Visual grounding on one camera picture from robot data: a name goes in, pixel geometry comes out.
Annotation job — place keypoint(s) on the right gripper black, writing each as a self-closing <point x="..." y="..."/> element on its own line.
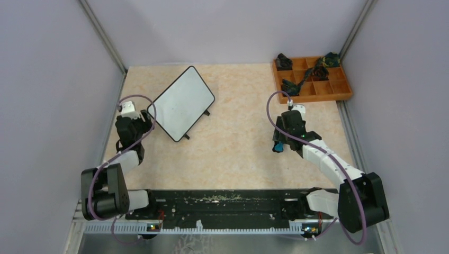
<point x="278" y="135"/>

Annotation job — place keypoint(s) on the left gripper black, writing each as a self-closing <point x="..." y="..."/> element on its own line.
<point x="147" y="124"/>

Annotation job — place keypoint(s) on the blue black whiteboard eraser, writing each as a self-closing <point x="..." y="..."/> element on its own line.
<point x="278" y="147"/>

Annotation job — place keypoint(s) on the white whiteboard black frame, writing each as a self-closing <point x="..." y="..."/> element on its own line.
<point x="178" y="108"/>

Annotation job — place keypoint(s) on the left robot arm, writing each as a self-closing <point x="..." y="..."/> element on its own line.
<point x="108" y="195"/>

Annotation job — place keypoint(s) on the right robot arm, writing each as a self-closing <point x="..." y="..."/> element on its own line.
<point x="360" y="198"/>

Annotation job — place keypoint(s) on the dark cloth strip lower left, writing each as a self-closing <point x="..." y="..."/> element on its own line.
<point x="293" y="89"/>

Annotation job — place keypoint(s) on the orange compartment tray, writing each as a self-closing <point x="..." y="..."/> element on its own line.
<point x="335" y="87"/>

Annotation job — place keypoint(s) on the dark rolled cloth centre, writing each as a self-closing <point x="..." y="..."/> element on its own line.
<point x="320" y="73"/>

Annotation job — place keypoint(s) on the dark crumpled cloth top left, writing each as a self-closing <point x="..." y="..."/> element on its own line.
<point x="283" y="63"/>

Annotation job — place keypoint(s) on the dark cloth top right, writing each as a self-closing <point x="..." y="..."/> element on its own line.
<point x="331" y="60"/>

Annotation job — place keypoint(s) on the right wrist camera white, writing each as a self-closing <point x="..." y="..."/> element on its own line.
<point x="292" y="106"/>

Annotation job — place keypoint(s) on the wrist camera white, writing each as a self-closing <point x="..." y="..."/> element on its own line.
<point x="128" y="109"/>
<point x="292" y="106"/>

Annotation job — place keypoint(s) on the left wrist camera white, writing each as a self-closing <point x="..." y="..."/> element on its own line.
<point x="128" y="109"/>

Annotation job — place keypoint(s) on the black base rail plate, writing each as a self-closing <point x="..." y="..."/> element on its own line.
<point x="226" y="209"/>

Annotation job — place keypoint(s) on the white cable duct strip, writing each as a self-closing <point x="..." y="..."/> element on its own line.
<point x="296" y="227"/>

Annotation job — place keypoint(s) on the aluminium frame post left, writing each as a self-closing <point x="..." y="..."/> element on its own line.
<point x="102" y="35"/>

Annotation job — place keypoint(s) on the aluminium frame post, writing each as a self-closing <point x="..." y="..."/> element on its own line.
<point x="365" y="12"/>
<point x="102" y="35"/>

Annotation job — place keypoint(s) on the aluminium frame post right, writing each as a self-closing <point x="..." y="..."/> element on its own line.
<point x="365" y="12"/>

